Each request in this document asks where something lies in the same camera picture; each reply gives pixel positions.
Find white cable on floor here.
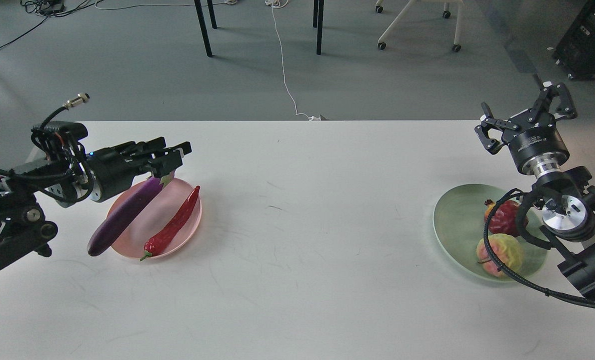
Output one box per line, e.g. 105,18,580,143
265,0,323,122

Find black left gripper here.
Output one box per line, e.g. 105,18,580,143
86,137,192,203

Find dark red pomegranate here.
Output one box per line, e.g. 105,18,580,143
486,200,520,238

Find pink plate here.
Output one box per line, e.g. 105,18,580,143
110,178,203,260

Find black table leg rear right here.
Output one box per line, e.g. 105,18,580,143
312,0,320,28

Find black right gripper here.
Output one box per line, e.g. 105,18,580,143
474,74,578,176

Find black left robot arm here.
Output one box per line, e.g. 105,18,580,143
0,93,192,271

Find red chili pepper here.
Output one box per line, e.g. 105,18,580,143
139,186,201,261

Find white rolling chair base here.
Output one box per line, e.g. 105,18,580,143
375,0,466,53

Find purple eggplant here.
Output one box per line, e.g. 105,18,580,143
87,172,175,256

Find yellow pink custard apple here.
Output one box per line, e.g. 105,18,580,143
475,233,525,278

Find black equipment cabinet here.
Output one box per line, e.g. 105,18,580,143
553,0,595,81

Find black table leg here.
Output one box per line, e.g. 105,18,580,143
312,0,320,28
193,0,213,58
315,0,325,56
206,0,218,29

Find black cables on floor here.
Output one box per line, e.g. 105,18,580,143
0,0,98,60

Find green plate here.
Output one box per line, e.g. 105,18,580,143
433,183,547,285

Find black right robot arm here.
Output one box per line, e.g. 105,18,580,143
475,74,595,309

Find black table leg rear left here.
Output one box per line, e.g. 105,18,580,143
206,0,218,29

